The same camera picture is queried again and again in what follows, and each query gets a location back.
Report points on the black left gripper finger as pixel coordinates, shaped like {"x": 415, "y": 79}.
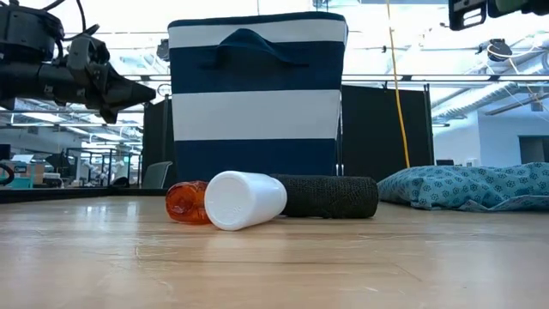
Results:
{"x": 126, "y": 86}
{"x": 124, "y": 105}

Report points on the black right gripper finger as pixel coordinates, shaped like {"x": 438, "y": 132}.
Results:
{"x": 469, "y": 13}
{"x": 536, "y": 6}

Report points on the red-orange bottle with white cap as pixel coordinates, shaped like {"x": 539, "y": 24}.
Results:
{"x": 186, "y": 201}

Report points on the white plastic bottle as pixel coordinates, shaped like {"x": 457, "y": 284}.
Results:
{"x": 240, "y": 201}

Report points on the black bandage roll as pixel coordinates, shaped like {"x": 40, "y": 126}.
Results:
{"x": 330, "y": 196}

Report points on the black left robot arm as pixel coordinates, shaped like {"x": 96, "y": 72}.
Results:
{"x": 25, "y": 81}

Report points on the navy white striped fabric basket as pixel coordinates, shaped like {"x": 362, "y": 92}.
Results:
{"x": 257, "y": 98}

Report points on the grey office chair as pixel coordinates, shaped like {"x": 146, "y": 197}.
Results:
{"x": 155, "y": 175}

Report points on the black partition screen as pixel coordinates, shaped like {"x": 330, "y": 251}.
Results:
{"x": 381, "y": 133}

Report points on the blue patterned folded cloth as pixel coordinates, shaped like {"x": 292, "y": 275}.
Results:
{"x": 467, "y": 186}

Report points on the black aluminium table frame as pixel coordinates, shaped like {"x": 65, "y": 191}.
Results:
{"x": 64, "y": 194}

